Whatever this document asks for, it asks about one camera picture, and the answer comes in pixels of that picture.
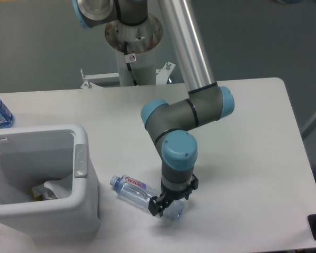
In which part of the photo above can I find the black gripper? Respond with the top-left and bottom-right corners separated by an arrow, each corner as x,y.
149,174 -> 199,217

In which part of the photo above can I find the clear Ganten water bottle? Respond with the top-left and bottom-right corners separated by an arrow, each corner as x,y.
110,174 -> 185,222

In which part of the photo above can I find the clear plastic wrapper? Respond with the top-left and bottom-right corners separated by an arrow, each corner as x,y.
32,178 -> 72,200

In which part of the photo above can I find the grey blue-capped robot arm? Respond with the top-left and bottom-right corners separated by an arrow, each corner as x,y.
72,1 -> 235,216

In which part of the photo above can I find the white plastic trash can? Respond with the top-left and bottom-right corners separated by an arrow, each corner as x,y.
0,124 -> 100,237

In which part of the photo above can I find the white metal base frame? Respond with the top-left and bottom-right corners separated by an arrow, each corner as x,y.
80,62 -> 176,89

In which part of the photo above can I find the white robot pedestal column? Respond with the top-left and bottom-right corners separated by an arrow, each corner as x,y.
105,14 -> 163,86

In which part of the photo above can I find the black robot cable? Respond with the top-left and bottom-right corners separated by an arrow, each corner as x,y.
123,41 -> 138,86

